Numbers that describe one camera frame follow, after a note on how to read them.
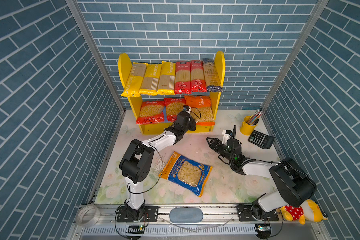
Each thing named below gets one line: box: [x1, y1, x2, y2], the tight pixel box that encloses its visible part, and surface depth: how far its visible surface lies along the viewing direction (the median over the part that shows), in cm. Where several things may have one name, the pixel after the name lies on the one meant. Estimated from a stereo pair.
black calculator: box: [248, 130, 275, 149], surface depth 104 cm
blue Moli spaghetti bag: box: [202, 58, 223, 93], surface depth 79 cm
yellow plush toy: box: [280, 199, 329, 225], surface depth 71 cm
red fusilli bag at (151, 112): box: [136, 100, 165, 125], surface depth 96 cm
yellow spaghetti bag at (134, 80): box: [120, 62, 148, 97], surface depth 77 cm
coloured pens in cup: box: [248, 109, 262, 126], surface depth 101 cm
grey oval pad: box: [169, 207, 203, 224], surface depth 72 cm
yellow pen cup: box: [239, 115, 257, 136], surface depth 104 cm
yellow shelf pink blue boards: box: [118, 52, 131, 93], surface depth 71 cm
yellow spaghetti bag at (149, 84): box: [139, 63, 163, 96], surface depth 78 cm
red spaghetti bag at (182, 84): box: [174, 61, 192, 95], surface depth 78 cm
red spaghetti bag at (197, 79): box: [190, 60, 208, 93], surface depth 77 cm
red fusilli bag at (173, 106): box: [164, 97, 186, 122], surface depth 101 cm
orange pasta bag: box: [184, 95, 215, 126], surface depth 98 cm
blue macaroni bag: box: [159, 151, 213, 198], surface depth 85 cm
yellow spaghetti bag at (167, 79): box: [156, 61, 176, 95], surface depth 78 cm
